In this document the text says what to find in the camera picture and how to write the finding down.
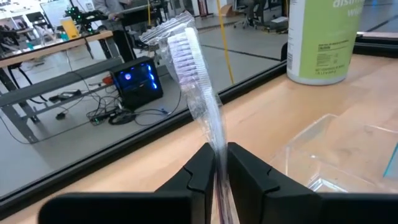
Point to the black standing desk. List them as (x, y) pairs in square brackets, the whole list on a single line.
[(124, 46)]

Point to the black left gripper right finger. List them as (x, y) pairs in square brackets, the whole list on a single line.
[(280, 208)]

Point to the person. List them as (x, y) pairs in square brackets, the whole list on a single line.
[(105, 6)]

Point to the purple toothbrush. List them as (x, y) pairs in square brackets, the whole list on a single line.
[(189, 62)]

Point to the green disinfecting wipes canister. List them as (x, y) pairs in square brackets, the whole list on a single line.
[(323, 40)]

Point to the white board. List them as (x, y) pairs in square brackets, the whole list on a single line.
[(54, 11)]

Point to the black background robot rig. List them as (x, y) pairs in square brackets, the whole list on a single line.
[(84, 17)]

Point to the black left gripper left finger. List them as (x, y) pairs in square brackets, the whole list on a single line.
[(174, 208)]

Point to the yellow box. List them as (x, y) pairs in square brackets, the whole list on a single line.
[(70, 28)]

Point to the wooden workbench grey legs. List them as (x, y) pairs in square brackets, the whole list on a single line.
[(46, 49)]

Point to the brown cardboard box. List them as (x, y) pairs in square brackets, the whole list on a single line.
[(228, 10)]

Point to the black computer tower blue lights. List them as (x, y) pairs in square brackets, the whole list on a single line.
[(136, 84)]

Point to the black aluminium table frame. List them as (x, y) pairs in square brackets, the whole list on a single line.
[(124, 146)]

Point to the black office chair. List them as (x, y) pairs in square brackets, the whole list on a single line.
[(252, 21)]

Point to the clear acrylic organizer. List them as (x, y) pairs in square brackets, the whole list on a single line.
[(342, 155)]

